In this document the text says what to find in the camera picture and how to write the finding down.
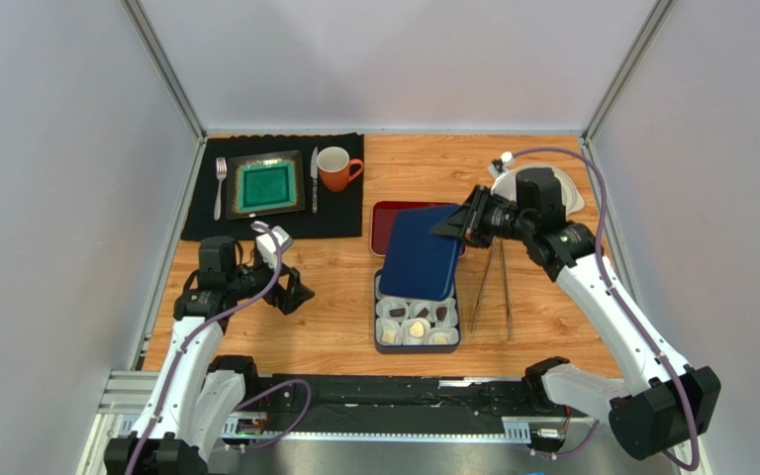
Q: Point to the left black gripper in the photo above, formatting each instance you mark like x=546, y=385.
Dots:
x=287, y=301

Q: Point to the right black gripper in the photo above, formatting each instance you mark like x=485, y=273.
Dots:
x=475, y=218

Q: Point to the metal serving tongs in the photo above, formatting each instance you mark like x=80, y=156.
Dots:
x=495, y=281

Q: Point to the navy box lid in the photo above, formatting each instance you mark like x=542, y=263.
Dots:
x=418, y=264

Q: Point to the white rounded chocolate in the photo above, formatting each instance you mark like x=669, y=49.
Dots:
x=416, y=330

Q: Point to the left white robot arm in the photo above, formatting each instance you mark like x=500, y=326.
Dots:
x=196, y=390

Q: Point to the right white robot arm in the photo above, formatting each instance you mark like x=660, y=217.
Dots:
x=660, y=399

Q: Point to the red lacquer tray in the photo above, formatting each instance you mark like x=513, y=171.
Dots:
x=383, y=224

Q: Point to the black placemat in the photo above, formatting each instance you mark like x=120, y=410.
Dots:
x=339, y=214

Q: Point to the navy box with paper cups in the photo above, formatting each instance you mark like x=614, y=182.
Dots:
x=409, y=326

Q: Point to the green square plate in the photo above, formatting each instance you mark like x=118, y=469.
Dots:
x=265, y=184

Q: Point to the white round plate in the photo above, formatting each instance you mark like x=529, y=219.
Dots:
x=504, y=185

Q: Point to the table knife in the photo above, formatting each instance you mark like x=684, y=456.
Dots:
x=315, y=179

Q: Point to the orange mug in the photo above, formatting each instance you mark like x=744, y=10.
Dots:
x=337, y=168

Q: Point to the silver fork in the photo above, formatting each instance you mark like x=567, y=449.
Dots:
x=221, y=175

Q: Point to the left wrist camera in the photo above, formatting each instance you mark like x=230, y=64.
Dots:
x=272, y=243

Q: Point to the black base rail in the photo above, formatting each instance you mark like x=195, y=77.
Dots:
x=408, y=405

